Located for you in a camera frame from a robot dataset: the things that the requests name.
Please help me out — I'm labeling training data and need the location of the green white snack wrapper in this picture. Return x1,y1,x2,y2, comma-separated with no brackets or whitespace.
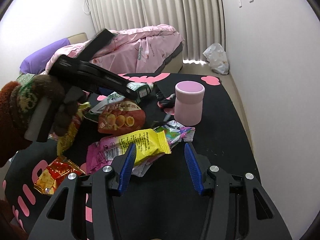
85,82,154,122

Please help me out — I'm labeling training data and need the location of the purple pillow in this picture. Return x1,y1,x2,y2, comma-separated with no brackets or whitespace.
20,38,71,74

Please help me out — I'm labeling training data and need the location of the pink yellow candy wrapper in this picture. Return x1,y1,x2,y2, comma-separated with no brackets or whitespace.
86,129,171,174

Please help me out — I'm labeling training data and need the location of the gold yellow snack wrapper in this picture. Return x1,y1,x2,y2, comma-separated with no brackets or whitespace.
57,102,91,155

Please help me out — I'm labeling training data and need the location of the red orange fruit snack bag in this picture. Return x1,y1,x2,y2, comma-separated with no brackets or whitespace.
98,99,146,136

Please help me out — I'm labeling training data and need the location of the black pink-patterned tablecloth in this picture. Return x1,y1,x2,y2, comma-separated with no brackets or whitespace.
5,73,259,239

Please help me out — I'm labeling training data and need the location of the beige pleated curtain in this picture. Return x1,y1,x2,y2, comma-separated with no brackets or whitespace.
88,0,226,61

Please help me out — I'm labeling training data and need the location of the cardboard box with green cloth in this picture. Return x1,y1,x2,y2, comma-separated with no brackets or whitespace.
16,73,35,85

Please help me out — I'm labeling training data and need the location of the red gold snack packet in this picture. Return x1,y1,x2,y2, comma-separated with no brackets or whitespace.
34,155,86,196

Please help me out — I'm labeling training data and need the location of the pink cartoon candy wrapper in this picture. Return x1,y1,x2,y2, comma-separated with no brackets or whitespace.
131,120,196,178

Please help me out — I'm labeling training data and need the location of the person's left gloved hand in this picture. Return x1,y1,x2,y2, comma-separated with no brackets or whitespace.
1,75,65,159

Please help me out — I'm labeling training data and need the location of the pink cylindrical container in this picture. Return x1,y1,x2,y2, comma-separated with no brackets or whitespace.
174,81,205,126

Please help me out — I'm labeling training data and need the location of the bed with pink floral quilt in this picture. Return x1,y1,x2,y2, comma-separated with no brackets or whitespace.
44,24,185,74

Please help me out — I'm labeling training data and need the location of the white plastic bag on floor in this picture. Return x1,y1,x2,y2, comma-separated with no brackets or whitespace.
203,43,229,75

